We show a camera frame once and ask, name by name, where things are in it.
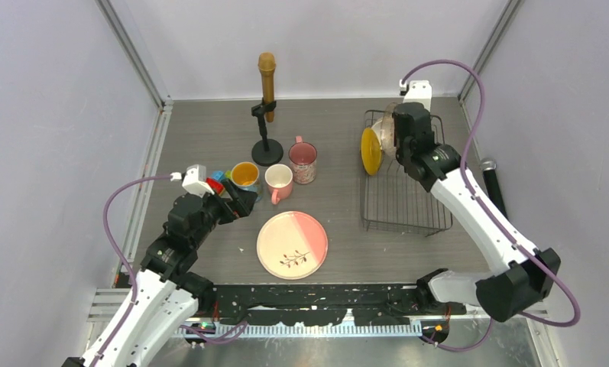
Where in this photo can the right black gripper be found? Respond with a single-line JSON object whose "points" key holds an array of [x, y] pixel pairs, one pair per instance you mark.
{"points": [[395, 140]]}

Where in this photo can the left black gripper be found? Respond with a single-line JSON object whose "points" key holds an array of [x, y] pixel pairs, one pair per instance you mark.
{"points": [[241, 208]]}

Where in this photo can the blue butterfly mug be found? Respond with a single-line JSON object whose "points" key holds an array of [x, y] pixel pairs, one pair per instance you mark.
{"points": [[247, 176]]}

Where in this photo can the yellow plate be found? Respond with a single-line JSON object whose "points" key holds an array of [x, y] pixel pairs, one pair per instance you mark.
{"points": [[371, 153]]}

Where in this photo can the plain pink mug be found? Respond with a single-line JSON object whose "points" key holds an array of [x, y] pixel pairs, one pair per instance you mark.
{"points": [[279, 179]]}

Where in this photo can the large pink cream plate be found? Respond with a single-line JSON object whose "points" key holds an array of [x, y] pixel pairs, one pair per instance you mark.
{"points": [[292, 245]]}

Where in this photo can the pink patterned mug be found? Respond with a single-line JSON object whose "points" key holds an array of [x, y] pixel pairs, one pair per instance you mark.
{"points": [[303, 160]]}

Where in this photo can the white ceramic bowl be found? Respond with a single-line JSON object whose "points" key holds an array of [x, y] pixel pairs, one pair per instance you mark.
{"points": [[376, 127]]}

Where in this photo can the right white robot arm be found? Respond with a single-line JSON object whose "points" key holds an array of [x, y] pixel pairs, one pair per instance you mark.
{"points": [[518, 275]]}

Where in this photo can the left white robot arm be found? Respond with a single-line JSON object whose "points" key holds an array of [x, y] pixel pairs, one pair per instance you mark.
{"points": [[165, 293]]}

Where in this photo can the colourful toy block stack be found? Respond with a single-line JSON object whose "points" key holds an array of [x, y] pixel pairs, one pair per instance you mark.
{"points": [[215, 181]]}

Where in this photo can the black handheld microphone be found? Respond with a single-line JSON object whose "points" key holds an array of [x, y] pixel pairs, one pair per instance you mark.
{"points": [[488, 168]]}

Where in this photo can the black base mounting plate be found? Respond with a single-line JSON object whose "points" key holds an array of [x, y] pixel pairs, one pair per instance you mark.
{"points": [[319, 304]]}

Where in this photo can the brown microphone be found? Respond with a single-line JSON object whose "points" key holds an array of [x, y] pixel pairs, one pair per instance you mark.
{"points": [[267, 66]]}

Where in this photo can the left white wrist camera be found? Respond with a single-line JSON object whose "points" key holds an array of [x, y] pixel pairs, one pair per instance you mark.
{"points": [[193, 180]]}

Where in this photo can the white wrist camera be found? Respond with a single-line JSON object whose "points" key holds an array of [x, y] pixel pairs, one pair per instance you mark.
{"points": [[417, 91], [193, 180]]}

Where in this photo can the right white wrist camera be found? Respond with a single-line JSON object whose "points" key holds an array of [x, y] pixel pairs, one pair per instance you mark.
{"points": [[417, 91]]}

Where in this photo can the aluminium frame rail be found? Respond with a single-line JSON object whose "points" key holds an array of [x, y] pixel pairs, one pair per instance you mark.
{"points": [[106, 299]]}

